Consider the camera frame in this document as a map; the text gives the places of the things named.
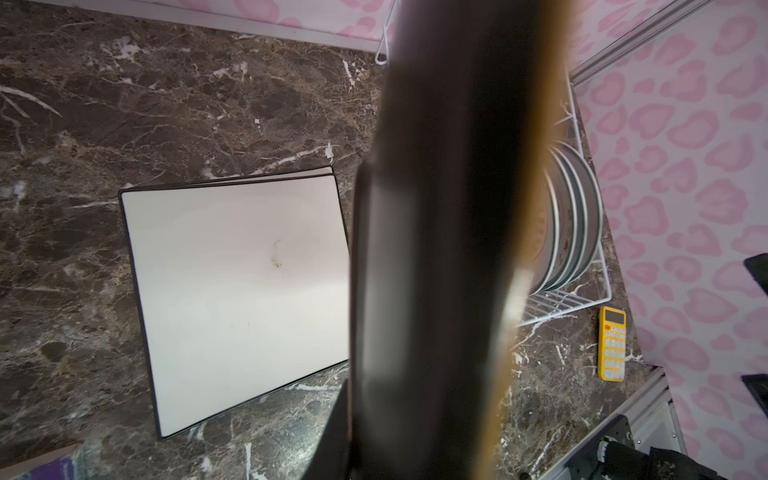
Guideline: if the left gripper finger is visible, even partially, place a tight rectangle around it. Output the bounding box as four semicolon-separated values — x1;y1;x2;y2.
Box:
302;380;350;480

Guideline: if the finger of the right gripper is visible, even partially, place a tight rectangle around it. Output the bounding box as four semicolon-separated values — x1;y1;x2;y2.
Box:
741;374;768;416
743;253;768;295

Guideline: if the square white plate round well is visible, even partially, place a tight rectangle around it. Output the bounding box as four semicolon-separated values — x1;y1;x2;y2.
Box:
118;171;349;439

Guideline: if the dark brown square plate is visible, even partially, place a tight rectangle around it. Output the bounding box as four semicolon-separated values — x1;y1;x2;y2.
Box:
349;1;573;479

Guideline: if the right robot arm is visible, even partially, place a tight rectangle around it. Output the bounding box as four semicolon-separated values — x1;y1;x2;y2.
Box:
596;253;767;479

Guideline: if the yellow calculator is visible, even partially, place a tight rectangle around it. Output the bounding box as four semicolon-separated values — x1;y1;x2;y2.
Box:
597;306;627;382

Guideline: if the purple book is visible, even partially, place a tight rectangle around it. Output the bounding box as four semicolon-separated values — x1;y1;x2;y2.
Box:
1;444;80;480

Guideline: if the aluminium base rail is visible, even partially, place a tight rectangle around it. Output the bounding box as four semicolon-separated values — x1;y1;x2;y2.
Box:
539;367;688;479

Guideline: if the white wire dish rack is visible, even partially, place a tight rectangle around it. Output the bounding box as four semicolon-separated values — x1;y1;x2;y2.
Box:
351;1;602;331

